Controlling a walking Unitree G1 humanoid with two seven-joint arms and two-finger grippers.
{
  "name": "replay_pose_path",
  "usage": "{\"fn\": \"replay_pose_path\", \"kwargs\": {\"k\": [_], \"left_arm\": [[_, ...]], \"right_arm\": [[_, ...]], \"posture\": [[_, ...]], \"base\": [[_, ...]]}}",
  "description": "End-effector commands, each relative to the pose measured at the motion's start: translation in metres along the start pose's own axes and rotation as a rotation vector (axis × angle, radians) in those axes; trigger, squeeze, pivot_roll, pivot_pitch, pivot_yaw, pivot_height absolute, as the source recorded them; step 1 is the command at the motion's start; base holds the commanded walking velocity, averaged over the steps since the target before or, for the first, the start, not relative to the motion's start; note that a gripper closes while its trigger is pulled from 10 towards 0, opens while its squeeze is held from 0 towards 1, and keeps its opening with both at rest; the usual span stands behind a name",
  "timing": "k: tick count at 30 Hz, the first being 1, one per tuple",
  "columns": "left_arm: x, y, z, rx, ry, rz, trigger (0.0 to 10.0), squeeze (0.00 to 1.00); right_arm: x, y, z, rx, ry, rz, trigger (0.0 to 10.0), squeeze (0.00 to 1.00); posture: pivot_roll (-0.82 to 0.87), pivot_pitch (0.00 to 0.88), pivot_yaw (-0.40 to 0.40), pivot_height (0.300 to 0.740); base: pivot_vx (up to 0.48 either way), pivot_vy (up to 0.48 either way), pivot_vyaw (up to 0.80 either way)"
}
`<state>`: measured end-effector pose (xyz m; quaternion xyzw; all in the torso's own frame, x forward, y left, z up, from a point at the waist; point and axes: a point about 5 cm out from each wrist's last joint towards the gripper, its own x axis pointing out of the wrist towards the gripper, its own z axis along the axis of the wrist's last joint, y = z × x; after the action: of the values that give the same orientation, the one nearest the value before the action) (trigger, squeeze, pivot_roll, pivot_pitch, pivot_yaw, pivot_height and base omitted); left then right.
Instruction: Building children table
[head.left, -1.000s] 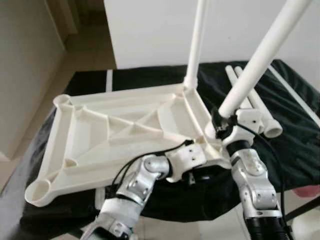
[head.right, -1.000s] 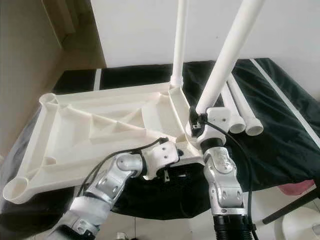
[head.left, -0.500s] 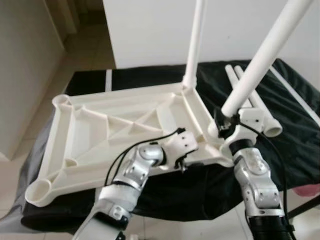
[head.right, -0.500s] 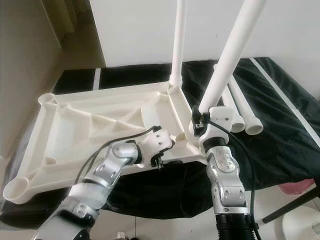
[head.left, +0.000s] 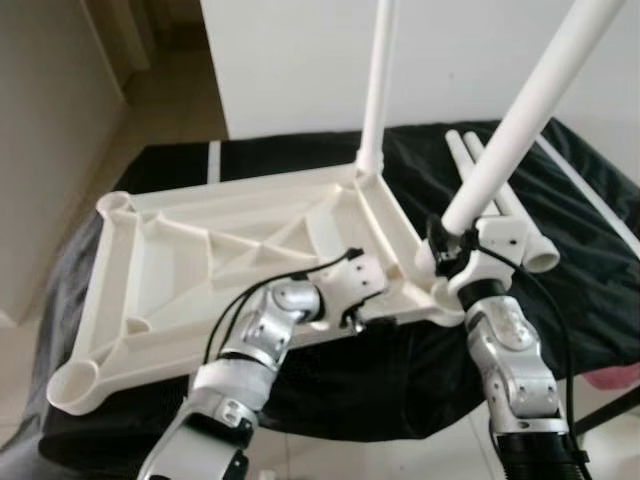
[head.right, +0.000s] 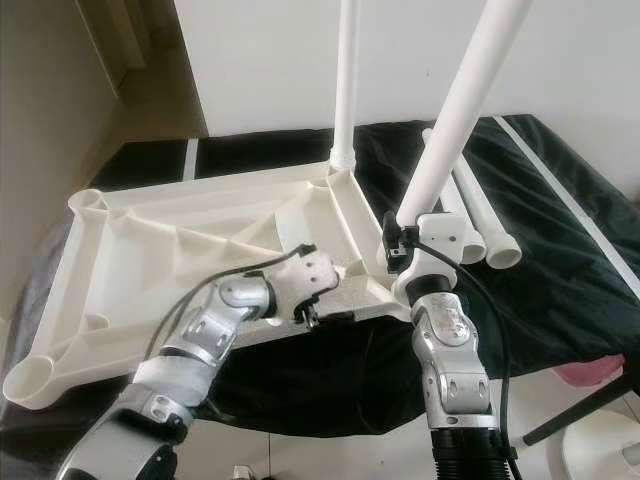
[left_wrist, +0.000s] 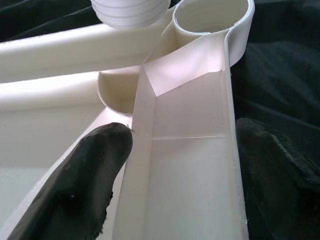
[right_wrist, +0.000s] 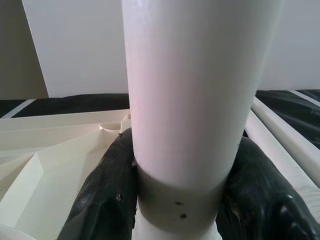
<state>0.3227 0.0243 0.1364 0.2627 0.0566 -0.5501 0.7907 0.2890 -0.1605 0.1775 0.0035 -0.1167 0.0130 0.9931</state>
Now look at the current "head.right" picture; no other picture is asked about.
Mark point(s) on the cream plastic table top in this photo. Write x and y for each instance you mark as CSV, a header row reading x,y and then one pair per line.
x,y
130,280

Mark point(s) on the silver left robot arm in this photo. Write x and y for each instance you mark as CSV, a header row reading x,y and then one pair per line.
x,y
230,310

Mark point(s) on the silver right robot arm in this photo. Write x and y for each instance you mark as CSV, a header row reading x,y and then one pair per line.
x,y
445,340

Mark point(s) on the black table cloth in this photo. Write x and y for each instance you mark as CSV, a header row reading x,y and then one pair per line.
x,y
540,300

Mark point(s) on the pink slipper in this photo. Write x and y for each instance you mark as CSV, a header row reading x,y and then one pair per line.
x,y
588,370

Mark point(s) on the black metal stand leg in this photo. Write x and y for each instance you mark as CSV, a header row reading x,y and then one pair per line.
x,y
580,405

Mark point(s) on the white standing fan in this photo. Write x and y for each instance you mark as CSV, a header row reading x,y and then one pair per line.
x,y
595,450

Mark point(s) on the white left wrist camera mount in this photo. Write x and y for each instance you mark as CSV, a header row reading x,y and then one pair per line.
x,y
305,275

